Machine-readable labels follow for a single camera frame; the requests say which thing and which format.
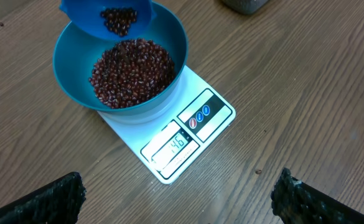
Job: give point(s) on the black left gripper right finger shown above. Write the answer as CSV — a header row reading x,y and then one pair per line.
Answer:
x,y
295,202

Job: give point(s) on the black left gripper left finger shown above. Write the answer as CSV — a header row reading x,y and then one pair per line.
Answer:
x,y
57,202

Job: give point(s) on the blue plastic measuring scoop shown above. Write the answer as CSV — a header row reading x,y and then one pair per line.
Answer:
x,y
85,14

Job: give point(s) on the white digital kitchen scale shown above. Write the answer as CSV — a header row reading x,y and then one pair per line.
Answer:
x,y
169,137

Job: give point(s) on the red beans in bowl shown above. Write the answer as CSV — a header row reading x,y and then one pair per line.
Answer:
x,y
132,72

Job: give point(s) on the teal metal bowl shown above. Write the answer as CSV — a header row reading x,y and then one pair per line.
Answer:
x,y
76,52

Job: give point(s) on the red beans in scoop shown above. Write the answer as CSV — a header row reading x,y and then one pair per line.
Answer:
x,y
119,20

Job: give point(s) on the clear plastic container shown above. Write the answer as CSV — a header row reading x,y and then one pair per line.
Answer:
x,y
245,7

